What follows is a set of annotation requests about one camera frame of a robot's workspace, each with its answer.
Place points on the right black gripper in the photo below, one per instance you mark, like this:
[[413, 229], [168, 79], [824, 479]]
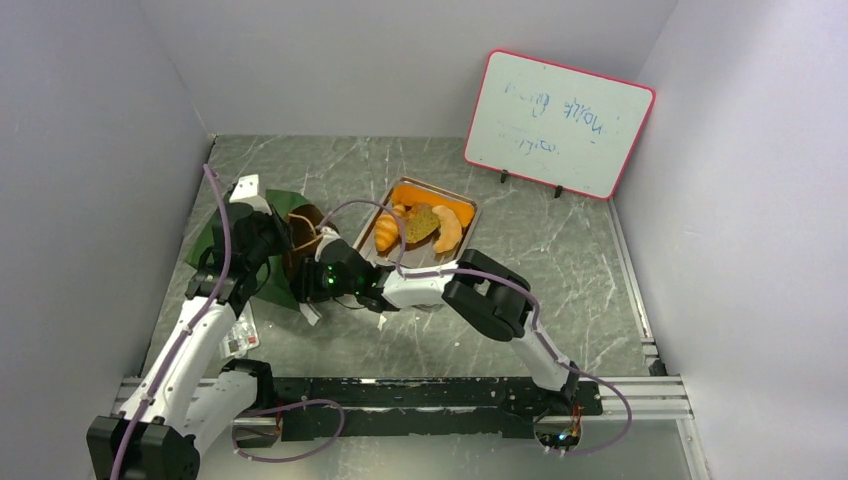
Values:
[[304, 282]]

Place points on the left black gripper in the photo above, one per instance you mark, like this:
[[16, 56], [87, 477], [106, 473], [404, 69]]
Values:
[[283, 233]]

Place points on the green paper bag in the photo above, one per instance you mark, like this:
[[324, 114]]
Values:
[[270, 281]]

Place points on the fake croissant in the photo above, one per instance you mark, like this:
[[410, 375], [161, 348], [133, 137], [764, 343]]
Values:
[[387, 228]]

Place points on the brown bread slice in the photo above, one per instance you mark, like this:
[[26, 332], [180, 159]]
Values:
[[420, 222]]

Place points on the braided fake bread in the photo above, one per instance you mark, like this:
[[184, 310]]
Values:
[[410, 195]]

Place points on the pale crescent fake bread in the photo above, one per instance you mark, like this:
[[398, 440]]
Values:
[[450, 229]]

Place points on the metal tongs white handles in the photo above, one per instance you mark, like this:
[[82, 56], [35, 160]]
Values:
[[310, 313]]

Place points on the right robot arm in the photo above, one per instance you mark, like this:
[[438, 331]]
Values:
[[491, 298]]

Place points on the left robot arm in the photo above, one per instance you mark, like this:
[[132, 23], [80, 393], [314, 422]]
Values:
[[166, 425]]

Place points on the metal tray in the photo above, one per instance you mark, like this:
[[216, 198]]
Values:
[[417, 255]]

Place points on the clear plastic packet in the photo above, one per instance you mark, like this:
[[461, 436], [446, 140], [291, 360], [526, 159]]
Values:
[[241, 338]]

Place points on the black base beam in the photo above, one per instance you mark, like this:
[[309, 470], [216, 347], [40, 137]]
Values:
[[322, 418]]

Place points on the red framed whiteboard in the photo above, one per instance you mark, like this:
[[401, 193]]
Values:
[[557, 125]]

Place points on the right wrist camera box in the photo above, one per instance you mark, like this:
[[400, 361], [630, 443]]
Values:
[[328, 236]]

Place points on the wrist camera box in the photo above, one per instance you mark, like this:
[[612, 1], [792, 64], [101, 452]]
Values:
[[250, 190], [328, 236]]

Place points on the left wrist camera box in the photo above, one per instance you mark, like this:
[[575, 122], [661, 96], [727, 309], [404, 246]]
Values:
[[250, 190]]

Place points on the aluminium frame rail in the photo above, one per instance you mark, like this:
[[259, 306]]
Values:
[[642, 398]]

